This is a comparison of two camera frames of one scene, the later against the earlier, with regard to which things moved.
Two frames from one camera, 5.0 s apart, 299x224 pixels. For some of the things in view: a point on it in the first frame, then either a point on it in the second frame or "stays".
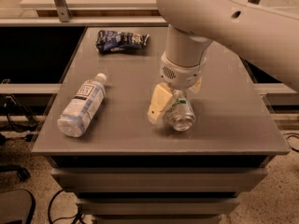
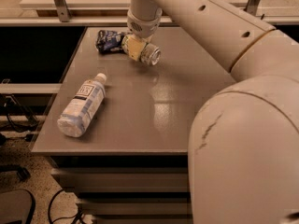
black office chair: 17,205 stays
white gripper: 182,74 -> 145,27
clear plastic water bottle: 82,106 stays
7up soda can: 180,112 -> 150,54
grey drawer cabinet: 125,168 stays
